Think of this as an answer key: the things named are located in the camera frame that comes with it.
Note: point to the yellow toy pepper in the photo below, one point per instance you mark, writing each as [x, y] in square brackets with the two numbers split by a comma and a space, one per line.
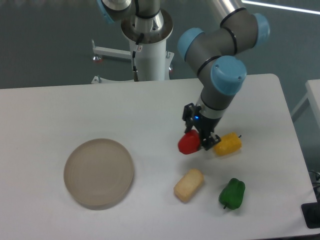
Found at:
[228, 144]

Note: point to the red toy pepper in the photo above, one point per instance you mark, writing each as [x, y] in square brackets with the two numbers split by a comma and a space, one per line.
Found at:
[189, 143]

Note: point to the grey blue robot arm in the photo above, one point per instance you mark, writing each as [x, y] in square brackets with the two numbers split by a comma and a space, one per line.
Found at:
[211, 56]

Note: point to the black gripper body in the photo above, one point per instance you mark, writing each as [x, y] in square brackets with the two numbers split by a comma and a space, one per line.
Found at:
[204, 125]

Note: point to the green toy pepper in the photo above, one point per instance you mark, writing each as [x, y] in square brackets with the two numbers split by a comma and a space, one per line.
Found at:
[232, 195]

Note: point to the black device at table edge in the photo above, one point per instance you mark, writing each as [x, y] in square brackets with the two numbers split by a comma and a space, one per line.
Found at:
[311, 211]

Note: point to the white side table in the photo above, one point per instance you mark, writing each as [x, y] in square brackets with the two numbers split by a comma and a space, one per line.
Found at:
[311, 98]

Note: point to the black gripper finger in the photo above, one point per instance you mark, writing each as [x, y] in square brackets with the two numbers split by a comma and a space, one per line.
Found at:
[191, 116]
[207, 141]

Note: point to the beige toy bread loaf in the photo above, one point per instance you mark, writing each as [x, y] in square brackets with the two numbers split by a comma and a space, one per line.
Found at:
[188, 185]

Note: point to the beige round plate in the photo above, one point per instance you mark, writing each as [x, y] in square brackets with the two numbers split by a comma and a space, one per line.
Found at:
[99, 173]

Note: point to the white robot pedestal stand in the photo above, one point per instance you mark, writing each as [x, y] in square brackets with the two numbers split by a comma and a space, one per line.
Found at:
[148, 54]

